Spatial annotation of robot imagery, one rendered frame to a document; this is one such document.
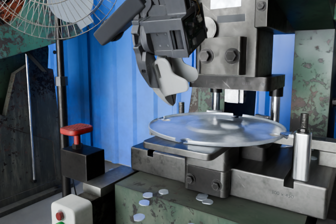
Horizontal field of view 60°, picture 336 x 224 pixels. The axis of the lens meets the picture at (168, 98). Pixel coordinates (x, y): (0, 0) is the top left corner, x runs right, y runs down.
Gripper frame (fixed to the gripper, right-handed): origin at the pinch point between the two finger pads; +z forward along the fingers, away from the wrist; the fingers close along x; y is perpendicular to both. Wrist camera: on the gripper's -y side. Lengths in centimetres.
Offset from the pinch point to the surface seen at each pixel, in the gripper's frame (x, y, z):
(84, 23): 54, -68, 1
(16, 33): 61, -127, 5
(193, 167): 4.9, -1.1, 20.3
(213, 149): -0.8, 6.9, 9.2
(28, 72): 67, -144, 32
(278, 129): 16.5, 14.1, 17.0
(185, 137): 3.0, -0.2, 10.6
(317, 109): 39, 20, 26
